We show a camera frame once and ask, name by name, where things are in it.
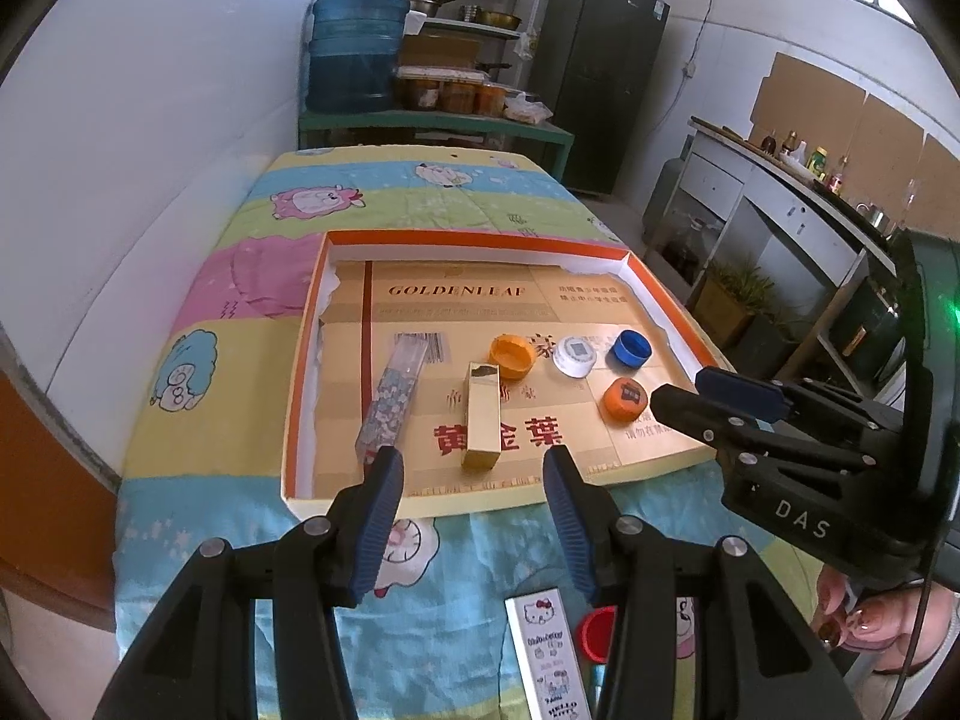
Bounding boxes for grey gas cylinder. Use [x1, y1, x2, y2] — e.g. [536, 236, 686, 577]
[646, 156, 688, 245]

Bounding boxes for white kitchen counter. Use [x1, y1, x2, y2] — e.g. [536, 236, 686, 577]
[686, 116, 960, 421]

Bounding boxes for brown cardboard box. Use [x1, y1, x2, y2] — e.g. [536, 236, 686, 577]
[400, 34, 482, 69]

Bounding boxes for cardboard sheets on wall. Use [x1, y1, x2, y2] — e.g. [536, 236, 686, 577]
[750, 52, 960, 202]

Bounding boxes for potted green plant dark pot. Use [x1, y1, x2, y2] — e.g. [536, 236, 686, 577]
[739, 311, 812, 380]

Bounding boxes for blue water jug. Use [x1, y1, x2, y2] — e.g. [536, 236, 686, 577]
[304, 0, 413, 115]

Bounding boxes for brown wooden door frame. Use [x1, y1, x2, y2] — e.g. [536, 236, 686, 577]
[0, 367, 125, 613]

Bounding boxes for large dark liquid bottle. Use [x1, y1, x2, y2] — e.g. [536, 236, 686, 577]
[664, 217, 714, 280]

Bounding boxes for person's right hand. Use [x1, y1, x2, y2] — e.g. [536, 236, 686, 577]
[816, 566, 960, 677]

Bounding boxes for dark green cooker appliance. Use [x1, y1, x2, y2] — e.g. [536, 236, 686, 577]
[829, 281, 902, 377]

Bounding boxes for black cable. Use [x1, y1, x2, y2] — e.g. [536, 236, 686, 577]
[876, 585, 940, 720]

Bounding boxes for cartoon sheep printed blanket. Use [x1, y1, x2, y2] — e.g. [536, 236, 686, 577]
[112, 144, 826, 720]

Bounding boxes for white cartoon cat box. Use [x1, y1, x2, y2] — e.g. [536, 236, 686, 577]
[504, 591, 587, 720]

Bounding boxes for metal kettle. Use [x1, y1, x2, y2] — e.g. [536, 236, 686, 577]
[855, 199, 895, 235]

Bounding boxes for potted green plant brown box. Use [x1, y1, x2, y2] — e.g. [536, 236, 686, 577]
[690, 259, 775, 350]

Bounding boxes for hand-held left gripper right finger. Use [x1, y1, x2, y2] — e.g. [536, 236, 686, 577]
[541, 444, 863, 720]

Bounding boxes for gold small box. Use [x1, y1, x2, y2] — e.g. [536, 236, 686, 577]
[460, 361, 503, 474]

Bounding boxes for shallow orange-rimmed cardboard box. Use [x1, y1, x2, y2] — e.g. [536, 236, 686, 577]
[281, 229, 737, 520]

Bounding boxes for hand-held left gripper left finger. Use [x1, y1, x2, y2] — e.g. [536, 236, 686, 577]
[94, 446, 406, 720]

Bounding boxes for green low table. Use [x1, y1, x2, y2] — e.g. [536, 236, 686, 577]
[298, 109, 577, 185]

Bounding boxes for white plastic bag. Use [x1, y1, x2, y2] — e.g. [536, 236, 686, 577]
[504, 90, 555, 125]

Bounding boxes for plain orange bottle cap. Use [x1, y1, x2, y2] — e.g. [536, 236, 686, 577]
[489, 334, 538, 382]

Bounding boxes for red bottle cap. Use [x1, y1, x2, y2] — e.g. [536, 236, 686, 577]
[579, 606, 620, 665]

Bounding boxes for orange bottle cap with label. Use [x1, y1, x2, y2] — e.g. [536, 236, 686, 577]
[598, 379, 650, 425]

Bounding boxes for white bottle cap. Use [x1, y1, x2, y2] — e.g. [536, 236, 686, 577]
[552, 335, 602, 379]

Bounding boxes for light blue patterned small box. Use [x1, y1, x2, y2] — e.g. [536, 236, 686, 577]
[352, 333, 433, 467]

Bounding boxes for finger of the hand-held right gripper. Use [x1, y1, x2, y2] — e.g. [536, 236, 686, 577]
[649, 384, 880, 467]
[694, 367, 912, 436]

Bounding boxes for blue bottle cap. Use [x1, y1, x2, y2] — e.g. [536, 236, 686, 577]
[607, 330, 653, 371]

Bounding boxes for dark green refrigerator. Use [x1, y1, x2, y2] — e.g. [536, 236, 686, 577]
[529, 0, 671, 197]

